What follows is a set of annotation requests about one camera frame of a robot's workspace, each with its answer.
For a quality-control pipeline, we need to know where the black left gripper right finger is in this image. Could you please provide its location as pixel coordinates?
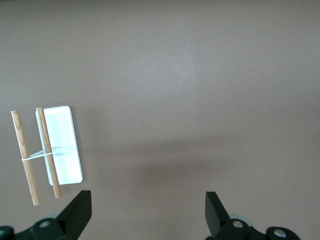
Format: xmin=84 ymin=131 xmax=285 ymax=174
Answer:
xmin=205 ymin=191 xmax=300 ymax=240

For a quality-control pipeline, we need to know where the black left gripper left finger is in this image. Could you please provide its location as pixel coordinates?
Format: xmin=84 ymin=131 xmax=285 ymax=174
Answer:
xmin=0 ymin=189 xmax=93 ymax=240

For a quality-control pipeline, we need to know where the white rack with wooden bars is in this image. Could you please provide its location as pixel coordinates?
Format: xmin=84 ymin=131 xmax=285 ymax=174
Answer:
xmin=10 ymin=105 xmax=84 ymax=207

